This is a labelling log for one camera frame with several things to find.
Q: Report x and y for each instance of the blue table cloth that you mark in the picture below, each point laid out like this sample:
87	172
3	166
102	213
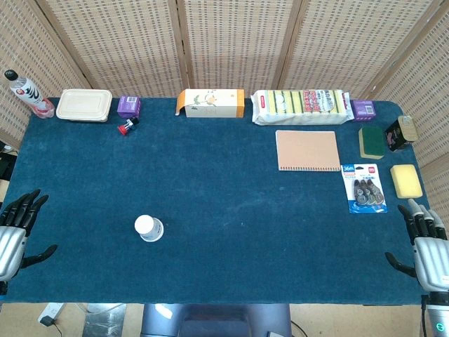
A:
224	196

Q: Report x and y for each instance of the purple box with barcode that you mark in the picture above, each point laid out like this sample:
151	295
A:
129	106

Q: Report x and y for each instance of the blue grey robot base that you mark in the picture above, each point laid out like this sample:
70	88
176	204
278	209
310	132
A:
217	321

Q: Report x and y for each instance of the yellow sponge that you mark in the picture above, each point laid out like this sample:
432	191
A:
406	180

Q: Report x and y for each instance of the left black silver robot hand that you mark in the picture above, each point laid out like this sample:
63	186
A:
12	238

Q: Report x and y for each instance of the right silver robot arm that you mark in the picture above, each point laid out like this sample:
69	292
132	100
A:
438	316

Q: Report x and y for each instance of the black tin can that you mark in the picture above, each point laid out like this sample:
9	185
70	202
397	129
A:
400	135

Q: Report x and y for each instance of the beige lidded food container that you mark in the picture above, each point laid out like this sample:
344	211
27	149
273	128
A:
84	104

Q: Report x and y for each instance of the tan spiral notebook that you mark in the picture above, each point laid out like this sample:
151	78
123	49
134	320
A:
307	150

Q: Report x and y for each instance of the blue correction tape pack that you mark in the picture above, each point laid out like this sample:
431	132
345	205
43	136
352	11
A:
366	189

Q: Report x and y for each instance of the pack of yellow sponges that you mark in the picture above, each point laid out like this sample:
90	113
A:
301	107

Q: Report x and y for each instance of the shiny metal plate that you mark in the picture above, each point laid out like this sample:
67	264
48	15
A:
103	321

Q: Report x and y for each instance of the black power adapter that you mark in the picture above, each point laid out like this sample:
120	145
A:
46	321

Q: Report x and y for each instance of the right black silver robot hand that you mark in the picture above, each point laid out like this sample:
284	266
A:
431	256

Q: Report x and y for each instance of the green scouring sponge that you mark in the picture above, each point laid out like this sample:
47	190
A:
372	141

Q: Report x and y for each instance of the white power strip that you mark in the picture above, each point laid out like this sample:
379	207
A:
52	310

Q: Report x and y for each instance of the bamboo folding screen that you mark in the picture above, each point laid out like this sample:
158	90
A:
224	42

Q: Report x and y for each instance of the white orange carton box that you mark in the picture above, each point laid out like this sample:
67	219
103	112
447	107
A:
214	103

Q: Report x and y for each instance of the clear plastic drink bottle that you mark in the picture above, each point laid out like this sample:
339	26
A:
28	93

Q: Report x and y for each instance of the purple box with label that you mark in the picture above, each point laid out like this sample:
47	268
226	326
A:
363	110

